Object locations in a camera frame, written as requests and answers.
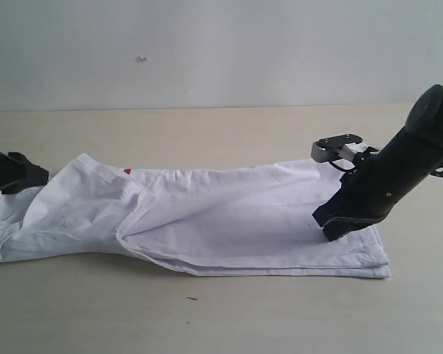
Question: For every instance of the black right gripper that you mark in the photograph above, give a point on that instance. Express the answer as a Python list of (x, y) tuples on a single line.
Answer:
[(387, 178)]

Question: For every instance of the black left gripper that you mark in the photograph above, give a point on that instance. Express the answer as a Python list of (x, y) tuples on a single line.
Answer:
[(18, 173)]

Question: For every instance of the white t-shirt red lettering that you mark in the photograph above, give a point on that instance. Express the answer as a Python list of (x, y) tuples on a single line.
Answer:
[(250, 221)]

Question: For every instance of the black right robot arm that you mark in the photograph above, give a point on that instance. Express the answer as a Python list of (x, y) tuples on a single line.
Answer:
[(424, 126)]

